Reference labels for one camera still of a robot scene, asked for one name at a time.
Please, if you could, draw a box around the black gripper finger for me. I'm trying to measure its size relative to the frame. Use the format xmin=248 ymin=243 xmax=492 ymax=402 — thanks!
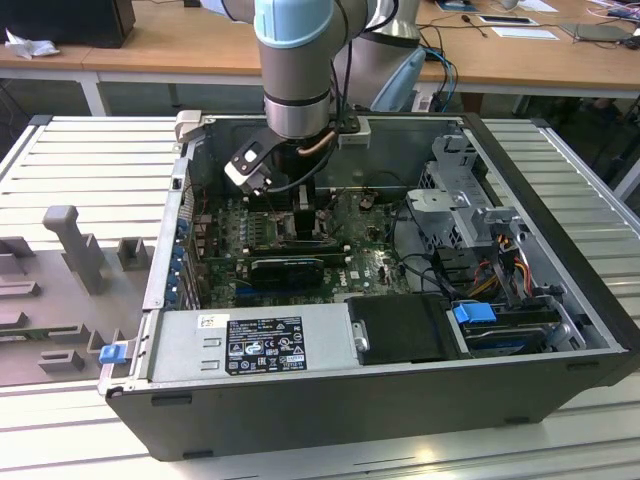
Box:
xmin=293 ymin=182 xmax=318 ymax=246

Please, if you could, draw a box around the CPU socket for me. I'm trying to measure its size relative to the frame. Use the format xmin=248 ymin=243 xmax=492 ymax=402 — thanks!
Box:
xmin=272 ymin=209 xmax=337 ymax=246

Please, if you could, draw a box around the black RAM slot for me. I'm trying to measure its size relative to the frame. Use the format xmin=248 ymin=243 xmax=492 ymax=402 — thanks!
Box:
xmin=247 ymin=198 xmax=335 ymax=210
xmin=245 ymin=250 xmax=352 ymax=266
xmin=244 ymin=240 xmax=349 ymax=252

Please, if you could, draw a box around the black graphics card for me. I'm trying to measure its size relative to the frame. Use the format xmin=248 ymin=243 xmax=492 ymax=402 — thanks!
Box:
xmin=249 ymin=257 xmax=325 ymax=290

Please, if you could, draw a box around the green motherboard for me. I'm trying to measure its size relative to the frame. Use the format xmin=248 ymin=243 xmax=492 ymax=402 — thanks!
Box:
xmin=192 ymin=192 xmax=436 ymax=309

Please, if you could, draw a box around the pale blue teach pendant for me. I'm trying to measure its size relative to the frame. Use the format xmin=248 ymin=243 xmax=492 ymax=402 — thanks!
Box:
xmin=370 ymin=47 xmax=429 ymax=112

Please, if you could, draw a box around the grey metal drive cage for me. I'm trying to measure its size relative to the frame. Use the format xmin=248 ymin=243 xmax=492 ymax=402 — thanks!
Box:
xmin=404 ymin=132 xmax=531 ymax=251

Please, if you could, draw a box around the black plastic shroud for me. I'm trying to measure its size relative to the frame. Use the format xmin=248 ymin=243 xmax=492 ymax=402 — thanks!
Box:
xmin=344 ymin=294 xmax=461 ymax=366

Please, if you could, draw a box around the white labelled box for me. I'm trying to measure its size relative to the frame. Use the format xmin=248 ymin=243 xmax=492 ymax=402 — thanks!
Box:
xmin=412 ymin=82 xmax=436 ymax=114

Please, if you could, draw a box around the wooden desk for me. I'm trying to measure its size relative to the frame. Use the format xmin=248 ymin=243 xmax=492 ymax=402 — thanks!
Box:
xmin=0 ymin=0 xmax=640 ymax=101

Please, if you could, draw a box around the grey power supply unit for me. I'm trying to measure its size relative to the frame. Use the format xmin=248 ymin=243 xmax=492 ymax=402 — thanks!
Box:
xmin=149 ymin=302 xmax=361 ymax=384

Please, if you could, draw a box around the hard disk in blue carrier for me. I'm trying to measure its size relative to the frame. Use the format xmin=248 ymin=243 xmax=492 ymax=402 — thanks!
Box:
xmin=449 ymin=299 xmax=561 ymax=359

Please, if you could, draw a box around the black open PC case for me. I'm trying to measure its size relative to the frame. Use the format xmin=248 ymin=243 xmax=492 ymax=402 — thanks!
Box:
xmin=97 ymin=109 xmax=640 ymax=464

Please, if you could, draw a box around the blue printed paper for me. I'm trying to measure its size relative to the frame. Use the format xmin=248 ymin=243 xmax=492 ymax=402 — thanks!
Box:
xmin=433 ymin=0 xmax=482 ymax=13

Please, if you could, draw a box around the flat white phone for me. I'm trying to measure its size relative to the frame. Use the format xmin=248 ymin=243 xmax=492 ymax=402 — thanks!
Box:
xmin=478 ymin=14 xmax=539 ymax=27

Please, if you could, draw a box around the black box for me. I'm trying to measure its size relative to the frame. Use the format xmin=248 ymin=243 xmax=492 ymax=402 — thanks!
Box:
xmin=0 ymin=0 xmax=137 ymax=50

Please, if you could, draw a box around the grey parts rack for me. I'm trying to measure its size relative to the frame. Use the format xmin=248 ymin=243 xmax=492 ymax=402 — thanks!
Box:
xmin=0 ymin=204 xmax=156 ymax=386

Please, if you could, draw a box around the white paper sheet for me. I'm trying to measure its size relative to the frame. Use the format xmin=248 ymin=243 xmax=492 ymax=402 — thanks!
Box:
xmin=491 ymin=24 xmax=560 ymax=42

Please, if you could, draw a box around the crumpled white paper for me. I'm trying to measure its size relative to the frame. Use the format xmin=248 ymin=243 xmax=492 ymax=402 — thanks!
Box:
xmin=3 ymin=27 xmax=62 ymax=61

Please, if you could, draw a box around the dark grey laptop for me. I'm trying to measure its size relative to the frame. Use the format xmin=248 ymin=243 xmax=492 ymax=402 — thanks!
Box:
xmin=558 ymin=22 xmax=635 ymax=45

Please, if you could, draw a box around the tilted white wrist camera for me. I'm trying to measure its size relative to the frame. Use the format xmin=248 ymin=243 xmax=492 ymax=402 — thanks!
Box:
xmin=223 ymin=141 xmax=275 ymax=197

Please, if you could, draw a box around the level white wrist camera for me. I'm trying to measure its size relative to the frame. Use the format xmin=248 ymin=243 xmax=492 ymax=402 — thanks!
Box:
xmin=338 ymin=118 xmax=373 ymax=150

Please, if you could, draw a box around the black wire bundle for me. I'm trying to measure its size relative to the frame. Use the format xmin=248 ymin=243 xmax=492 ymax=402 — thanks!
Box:
xmin=389 ymin=199 xmax=481 ymax=301

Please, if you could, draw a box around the coloured power wire bundle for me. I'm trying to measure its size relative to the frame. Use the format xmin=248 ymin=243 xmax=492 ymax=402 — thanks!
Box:
xmin=469 ymin=234 xmax=534 ymax=299

